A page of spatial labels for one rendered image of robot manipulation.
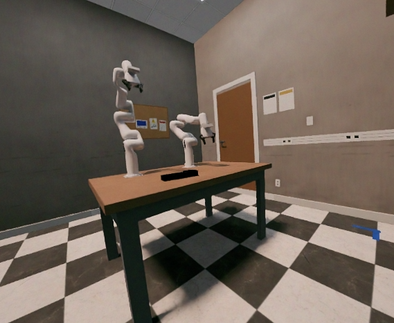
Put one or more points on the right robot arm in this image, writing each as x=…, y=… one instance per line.
x=135, y=142

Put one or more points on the black three-compartment bin rack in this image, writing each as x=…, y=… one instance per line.
x=181, y=175

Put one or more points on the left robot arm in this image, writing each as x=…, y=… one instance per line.
x=188, y=139

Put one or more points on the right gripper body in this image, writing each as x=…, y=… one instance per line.
x=132, y=79

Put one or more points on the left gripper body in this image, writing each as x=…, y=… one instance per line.
x=206, y=132

